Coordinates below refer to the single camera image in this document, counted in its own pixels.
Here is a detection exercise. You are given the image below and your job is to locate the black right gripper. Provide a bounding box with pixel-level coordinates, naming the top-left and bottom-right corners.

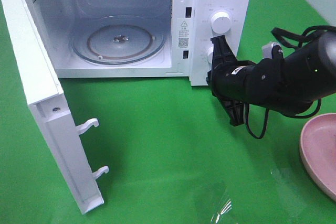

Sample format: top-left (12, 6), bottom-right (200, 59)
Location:
top-left (207, 35), bottom-right (282, 126)

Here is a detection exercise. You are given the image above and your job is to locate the pink plate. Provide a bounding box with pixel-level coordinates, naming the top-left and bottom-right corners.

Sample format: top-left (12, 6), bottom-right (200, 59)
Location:
top-left (299, 113), bottom-right (335, 200)

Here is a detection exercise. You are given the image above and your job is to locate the white microwave door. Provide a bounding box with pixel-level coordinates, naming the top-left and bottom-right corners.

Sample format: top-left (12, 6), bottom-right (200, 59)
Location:
top-left (1, 0), bottom-right (109, 214)

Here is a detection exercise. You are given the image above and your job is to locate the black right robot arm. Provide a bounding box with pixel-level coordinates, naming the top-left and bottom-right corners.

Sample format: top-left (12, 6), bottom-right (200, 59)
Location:
top-left (207, 31), bottom-right (335, 126)

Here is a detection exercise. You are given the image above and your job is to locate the lower white microwave knob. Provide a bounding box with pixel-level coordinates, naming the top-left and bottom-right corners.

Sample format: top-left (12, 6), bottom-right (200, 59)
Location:
top-left (206, 46), bottom-right (214, 64)

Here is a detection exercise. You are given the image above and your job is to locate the white microwave knob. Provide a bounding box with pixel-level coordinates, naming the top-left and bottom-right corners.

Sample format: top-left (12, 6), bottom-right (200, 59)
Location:
top-left (210, 10), bottom-right (232, 34)
top-left (206, 46), bottom-right (214, 64)

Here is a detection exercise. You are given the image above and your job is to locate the upper white microwave knob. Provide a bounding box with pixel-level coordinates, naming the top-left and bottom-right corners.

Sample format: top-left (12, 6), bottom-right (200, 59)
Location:
top-left (210, 10), bottom-right (232, 34)

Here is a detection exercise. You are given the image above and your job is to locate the green table mat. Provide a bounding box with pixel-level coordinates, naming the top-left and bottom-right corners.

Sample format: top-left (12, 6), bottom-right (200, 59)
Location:
top-left (0, 0), bottom-right (336, 224)

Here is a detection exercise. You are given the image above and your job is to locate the glass microwave turntable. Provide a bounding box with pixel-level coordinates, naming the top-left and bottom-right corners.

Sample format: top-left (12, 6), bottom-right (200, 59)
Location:
top-left (72, 16), bottom-right (170, 65)

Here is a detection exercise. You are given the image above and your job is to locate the white microwave oven body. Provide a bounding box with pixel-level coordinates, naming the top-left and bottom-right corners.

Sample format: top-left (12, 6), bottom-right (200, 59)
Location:
top-left (30, 0), bottom-right (249, 86)

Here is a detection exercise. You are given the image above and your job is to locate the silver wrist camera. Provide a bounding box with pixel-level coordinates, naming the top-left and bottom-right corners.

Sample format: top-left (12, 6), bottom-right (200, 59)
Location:
top-left (261, 41), bottom-right (282, 59)

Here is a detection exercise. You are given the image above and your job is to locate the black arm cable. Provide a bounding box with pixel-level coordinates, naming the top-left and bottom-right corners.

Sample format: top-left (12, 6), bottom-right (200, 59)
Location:
top-left (243, 26), bottom-right (336, 140)

